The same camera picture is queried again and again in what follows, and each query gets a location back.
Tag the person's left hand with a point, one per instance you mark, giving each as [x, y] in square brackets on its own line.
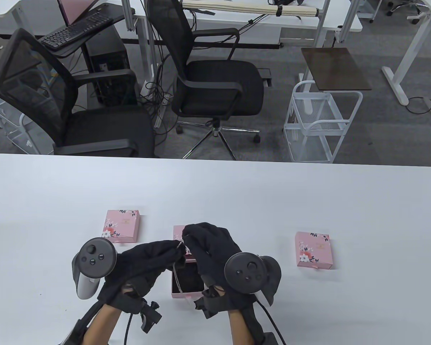
[143, 258]

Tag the person's right hand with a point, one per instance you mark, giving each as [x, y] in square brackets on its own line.
[212, 244]

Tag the pink box tray black lining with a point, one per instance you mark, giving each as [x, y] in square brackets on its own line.
[188, 282]

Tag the grey handheld controller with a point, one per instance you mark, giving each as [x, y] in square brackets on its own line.
[248, 271]
[93, 257]

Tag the pink floral box sleeve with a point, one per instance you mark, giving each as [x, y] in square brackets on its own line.
[314, 249]

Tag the person's right forearm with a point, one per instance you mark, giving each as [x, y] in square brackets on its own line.
[239, 329]

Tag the person's left forearm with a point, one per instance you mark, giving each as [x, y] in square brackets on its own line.
[100, 325]

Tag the black forearm sensor box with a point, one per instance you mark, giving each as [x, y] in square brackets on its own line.
[271, 338]

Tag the black mesh office chair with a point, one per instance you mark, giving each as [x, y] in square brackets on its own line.
[104, 133]

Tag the black office chair chrome base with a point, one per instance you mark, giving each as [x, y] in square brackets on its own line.
[215, 82]

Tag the black computer tower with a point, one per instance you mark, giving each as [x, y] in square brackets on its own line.
[107, 64]

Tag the dark wooden board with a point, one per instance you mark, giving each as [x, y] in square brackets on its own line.
[336, 68]

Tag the black keyboard tray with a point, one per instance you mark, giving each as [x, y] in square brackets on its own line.
[93, 36]

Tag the black keyboard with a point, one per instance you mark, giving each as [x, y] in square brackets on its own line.
[72, 32]

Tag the white desk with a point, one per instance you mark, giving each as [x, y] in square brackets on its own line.
[32, 14]
[416, 39]
[301, 21]

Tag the distant chair base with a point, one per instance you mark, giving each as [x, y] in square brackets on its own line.
[402, 5]

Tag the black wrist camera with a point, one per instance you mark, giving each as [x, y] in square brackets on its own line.
[210, 305]
[149, 316]

